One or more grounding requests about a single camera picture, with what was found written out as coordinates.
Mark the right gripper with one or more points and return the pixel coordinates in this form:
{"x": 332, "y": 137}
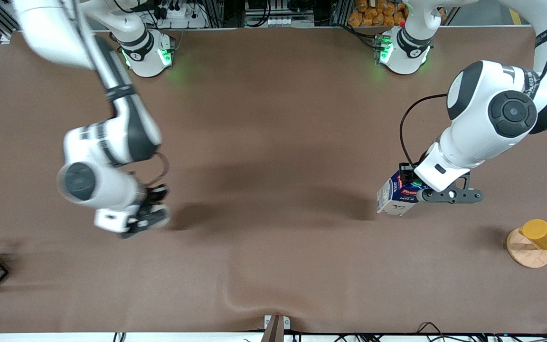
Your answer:
{"x": 152, "y": 198}

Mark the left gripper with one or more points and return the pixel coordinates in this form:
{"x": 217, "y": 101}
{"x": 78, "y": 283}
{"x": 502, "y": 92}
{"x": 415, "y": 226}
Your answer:
{"x": 407, "y": 172}

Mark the blue white milk carton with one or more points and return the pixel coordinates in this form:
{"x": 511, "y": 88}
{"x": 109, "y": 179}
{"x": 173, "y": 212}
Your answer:
{"x": 390, "y": 197}

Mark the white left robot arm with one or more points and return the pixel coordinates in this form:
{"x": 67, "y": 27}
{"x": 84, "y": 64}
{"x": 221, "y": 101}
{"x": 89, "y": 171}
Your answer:
{"x": 492, "y": 109}

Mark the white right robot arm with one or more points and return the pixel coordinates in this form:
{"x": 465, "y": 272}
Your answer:
{"x": 131, "y": 137}

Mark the round wooden cup stand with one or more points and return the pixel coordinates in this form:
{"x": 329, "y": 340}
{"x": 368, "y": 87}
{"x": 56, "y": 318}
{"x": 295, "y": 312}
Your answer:
{"x": 525, "y": 254}

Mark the yellow plastic cup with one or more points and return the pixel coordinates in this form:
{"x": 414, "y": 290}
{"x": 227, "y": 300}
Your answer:
{"x": 542, "y": 234}

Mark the brown table mat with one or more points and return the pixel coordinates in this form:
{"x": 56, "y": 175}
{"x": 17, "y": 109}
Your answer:
{"x": 273, "y": 142}

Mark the orange snack bag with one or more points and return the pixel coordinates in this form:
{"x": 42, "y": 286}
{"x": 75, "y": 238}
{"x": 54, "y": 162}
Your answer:
{"x": 378, "y": 14}

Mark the white empty power strip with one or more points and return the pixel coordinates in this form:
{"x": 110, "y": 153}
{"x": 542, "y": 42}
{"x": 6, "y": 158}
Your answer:
{"x": 280, "y": 21}

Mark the white power strip with plugs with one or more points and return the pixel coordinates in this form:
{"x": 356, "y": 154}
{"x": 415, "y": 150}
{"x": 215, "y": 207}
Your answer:
{"x": 181, "y": 16}

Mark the grey table clamp bracket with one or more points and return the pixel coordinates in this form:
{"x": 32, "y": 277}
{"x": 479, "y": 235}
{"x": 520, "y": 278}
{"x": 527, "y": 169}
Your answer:
{"x": 276, "y": 325}

